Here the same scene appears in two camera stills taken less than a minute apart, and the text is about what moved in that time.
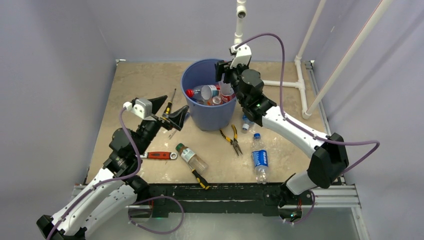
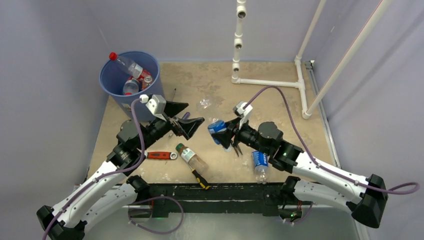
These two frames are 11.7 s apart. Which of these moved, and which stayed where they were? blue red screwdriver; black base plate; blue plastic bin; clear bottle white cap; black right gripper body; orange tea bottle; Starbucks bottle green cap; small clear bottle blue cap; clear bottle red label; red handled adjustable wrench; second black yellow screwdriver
Moved: blue plastic bin; clear bottle red label; black right gripper body; clear bottle white cap; orange tea bottle
Stayed: Starbucks bottle green cap; second black yellow screwdriver; black base plate; red handled adjustable wrench; small clear bottle blue cap; blue red screwdriver
